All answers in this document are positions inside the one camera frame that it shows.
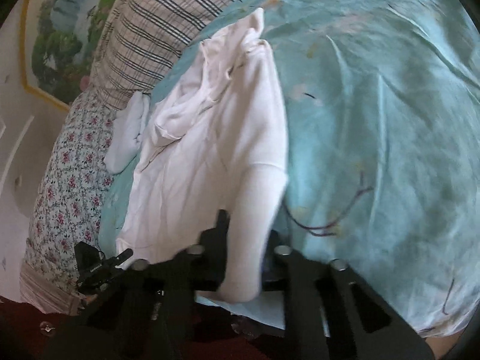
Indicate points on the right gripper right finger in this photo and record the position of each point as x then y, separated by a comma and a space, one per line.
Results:
278, 257

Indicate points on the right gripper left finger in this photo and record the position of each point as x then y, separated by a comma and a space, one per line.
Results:
203, 264

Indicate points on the folded white garment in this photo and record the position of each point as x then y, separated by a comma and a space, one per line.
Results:
128, 127

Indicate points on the plaid pillow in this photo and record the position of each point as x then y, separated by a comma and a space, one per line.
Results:
142, 40

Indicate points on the teal floral bed sheet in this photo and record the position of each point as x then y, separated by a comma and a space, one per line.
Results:
382, 116

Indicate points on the landscape wall painting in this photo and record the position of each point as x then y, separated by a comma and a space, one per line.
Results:
58, 39

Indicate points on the floral pink pillow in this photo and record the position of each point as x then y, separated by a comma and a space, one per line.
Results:
68, 207

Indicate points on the white large garment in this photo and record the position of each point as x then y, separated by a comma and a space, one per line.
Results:
218, 141

